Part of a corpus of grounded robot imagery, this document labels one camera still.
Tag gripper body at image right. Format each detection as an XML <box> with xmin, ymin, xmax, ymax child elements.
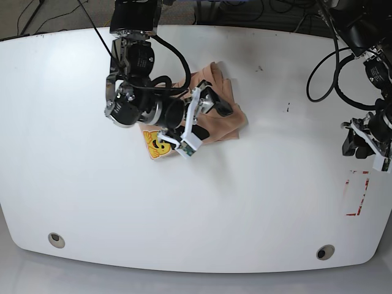
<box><xmin>341</xmin><ymin>110</ymin><xmax>391</xmax><ymax>157</ymax></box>

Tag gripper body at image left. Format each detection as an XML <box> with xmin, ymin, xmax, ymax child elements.
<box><xmin>156</xmin><ymin>80</ymin><xmax>214</xmax><ymax>150</ymax></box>

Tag peach t-shirt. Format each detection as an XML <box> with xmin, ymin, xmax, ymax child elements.
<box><xmin>139</xmin><ymin>62</ymin><xmax>247</xmax><ymax>160</ymax></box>

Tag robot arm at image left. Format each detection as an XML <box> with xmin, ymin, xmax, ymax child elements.
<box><xmin>105</xmin><ymin>1</ymin><xmax>233</xmax><ymax>156</ymax></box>

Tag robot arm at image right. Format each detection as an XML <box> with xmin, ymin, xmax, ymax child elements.
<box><xmin>317</xmin><ymin>1</ymin><xmax>391</xmax><ymax>159</ymax></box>

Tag red tape rectangle marker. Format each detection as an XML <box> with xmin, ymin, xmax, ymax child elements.
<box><xmin>342</xmin><ymin>170</ymin><xmax>371</xmax><ymax>216</ymax></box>

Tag right table grommet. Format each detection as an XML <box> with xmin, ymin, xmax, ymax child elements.
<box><xmin>316</xmin><ymin>244</ymin><xmax>335</xmax><ymax>261</ymax></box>

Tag table grommet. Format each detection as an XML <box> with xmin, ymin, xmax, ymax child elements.
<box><xmin>48</xmin><ymin>233</ymin><xmax>66</xmax><ymax>249</ymax></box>
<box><xmin>316</xmin><ymin>244</ymin><xmax>335</xmax><ymax>261</ymax></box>

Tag left table grommet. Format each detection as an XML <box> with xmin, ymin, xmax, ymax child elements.
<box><xmin>48</xmin><ymin>233</ymin><xmax>66</xmax><ymax>249</ymax></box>

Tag wrist camera, image-left gripper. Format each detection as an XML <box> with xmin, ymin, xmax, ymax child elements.
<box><xmin>176</xmin><ymin>137</ymin><xmax>202</xmax><ymax>159</ymax></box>

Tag wrist camera, image-right gripper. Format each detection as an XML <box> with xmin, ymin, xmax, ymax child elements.
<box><xmin>372</xmin><ymin>154</ymin><xmax>391</xmax><ymax>173</ymax></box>

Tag black cable on image-left arm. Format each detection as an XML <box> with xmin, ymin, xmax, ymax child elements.
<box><xmin>75</xmin><ymin>0</ymin><xmax>192</xmax><ymax>99</ymax></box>

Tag black floor cables top right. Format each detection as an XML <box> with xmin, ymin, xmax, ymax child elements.
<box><xmin>194</xmin><ymin>0</ymin><xmax>325</xmax><ymax>33</ymax></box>

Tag black floor cables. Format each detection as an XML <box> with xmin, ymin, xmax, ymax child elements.
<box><xmin>194</xmin><ymin>0</ymin><xmax>325</xmax><ymax>33</ymax></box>
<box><xmin>17</xmin><ymin>0</ymin><xmax>89</xmax><ymax>36</ymax></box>

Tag black floor cables top left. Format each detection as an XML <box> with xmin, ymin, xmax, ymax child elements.
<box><xmin>17</xmin><ymin>0</ymin><xmax>89</xmax><ymax>36</ymax></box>

